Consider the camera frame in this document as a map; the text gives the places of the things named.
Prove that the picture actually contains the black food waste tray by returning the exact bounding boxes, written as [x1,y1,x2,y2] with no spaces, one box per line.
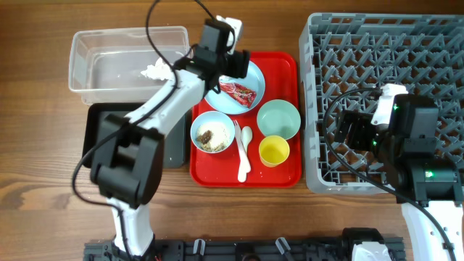
[82,103,189,169]

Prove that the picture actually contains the white tissue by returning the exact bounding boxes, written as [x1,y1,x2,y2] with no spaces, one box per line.
[141,57,174,80]

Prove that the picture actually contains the white rice pile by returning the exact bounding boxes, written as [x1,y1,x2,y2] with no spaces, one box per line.
[196,122,230,152]

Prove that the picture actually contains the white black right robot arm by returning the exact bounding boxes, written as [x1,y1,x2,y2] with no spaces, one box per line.
[334,94,463,260]

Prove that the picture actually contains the red serving tray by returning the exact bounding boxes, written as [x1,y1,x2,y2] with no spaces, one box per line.
[190,52,302,188]

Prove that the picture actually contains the white plastic spoon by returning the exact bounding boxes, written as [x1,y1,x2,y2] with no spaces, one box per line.
[239,126,252,173]

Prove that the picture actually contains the mint green bowl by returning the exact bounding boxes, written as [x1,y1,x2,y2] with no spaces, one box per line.
[257,99,301,140]

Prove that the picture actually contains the light blue bowl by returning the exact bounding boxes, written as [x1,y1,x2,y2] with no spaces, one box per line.
[190,111,235,154]

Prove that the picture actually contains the white plastic fork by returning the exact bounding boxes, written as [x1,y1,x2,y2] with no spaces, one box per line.
[233,120,247,183]

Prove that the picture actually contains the red snack wrapper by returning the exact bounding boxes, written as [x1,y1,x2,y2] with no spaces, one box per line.
[220,82,257,109]

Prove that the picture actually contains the clear plastic waste bin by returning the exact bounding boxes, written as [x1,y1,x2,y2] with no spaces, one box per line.
[68,25,191,106]

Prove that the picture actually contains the brown food chunk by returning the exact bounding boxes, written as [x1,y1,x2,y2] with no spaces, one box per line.
[196,130,212,144]

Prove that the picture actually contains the grey dishwasher rack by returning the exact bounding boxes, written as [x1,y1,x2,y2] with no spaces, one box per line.
[299,13,463,194]

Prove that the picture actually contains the yellow cup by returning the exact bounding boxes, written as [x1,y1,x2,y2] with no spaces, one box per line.
[258,136,290,167]

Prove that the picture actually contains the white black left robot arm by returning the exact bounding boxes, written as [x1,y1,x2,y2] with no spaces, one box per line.
[86,46,250,260]

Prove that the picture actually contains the light blue plate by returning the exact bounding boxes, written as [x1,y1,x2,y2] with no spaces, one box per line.
[205,62,265,115]

